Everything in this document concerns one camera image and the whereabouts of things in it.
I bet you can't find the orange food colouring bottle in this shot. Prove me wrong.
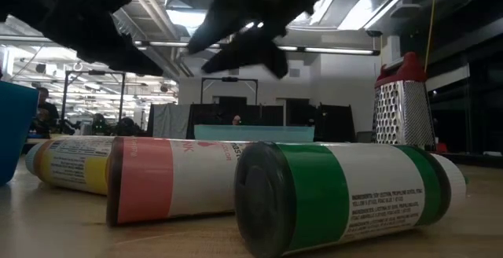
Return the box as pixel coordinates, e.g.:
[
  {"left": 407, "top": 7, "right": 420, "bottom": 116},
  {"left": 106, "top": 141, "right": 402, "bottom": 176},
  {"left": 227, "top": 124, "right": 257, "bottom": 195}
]
[{"left": 25, "top": 135, "right": 117, "bottom": 196}]

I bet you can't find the pink food colouring bottle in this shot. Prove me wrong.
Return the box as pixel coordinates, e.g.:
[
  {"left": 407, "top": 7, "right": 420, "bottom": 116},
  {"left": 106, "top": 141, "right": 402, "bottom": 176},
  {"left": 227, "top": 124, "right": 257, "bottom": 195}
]
[{"left": 105, "top": 136, "right": 252, "bottom": 227}]

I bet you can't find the green food colouring bottle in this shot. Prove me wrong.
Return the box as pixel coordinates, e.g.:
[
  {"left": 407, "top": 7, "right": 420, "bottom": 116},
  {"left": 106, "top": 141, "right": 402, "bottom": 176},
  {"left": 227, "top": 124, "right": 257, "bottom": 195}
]
[{"left": 234, "top": 141, "right": 468, "bottom": 258}]

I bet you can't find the black partition screen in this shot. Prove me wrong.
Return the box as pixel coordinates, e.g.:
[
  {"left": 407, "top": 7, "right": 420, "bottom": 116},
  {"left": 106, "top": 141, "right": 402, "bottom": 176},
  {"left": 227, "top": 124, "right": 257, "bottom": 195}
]
[
  {"left": 316, "top": 103, "right": 357, "bottom": 143},
  {"left": 187, "top": 95, "right": 285, "bottom": 140}
]

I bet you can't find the grey cloth cover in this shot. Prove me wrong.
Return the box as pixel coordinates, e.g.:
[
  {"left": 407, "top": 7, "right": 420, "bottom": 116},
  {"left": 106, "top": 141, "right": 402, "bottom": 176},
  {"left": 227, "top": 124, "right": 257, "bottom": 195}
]
[{"left": 147, "top": 103, "right": 193, "bottom": 139}]

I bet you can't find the long strip light bar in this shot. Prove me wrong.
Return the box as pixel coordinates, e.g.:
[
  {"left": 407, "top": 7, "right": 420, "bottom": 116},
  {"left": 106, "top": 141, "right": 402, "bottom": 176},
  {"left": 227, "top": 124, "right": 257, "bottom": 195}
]
[{"left": 133, "top": 39, "right": 381, "bottom": 57}]

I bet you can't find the blue plastic bin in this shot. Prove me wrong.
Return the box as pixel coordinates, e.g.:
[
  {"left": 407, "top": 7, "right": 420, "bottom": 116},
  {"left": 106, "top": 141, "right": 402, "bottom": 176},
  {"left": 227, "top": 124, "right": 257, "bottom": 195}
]
[{"left": 0, "top": 79, "right": 40, "bottom": 186}]

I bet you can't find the black background rig frame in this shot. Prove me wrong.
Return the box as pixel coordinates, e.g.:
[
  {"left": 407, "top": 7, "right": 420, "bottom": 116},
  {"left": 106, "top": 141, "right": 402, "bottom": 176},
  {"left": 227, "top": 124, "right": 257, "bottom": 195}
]
[
  {"left": 200, "top": 76, "right": 259, "bottom": 105},
  {"left": 61, "top": 69, "right": 127, "bottom": 133}
]

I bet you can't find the metal box grater red handle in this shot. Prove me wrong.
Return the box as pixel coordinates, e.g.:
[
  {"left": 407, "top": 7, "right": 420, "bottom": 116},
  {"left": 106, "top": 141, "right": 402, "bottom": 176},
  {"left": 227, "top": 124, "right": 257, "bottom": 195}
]
[{"left": 373, "top": 51, "right": 449, "bottom": 153}]

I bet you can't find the thin yellow cable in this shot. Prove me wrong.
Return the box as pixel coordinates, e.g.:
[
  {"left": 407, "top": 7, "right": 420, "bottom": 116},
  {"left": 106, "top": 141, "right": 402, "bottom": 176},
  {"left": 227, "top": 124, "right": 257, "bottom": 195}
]
[{"left": 423, "top": 0, "right": 440, "bottom": 74}]

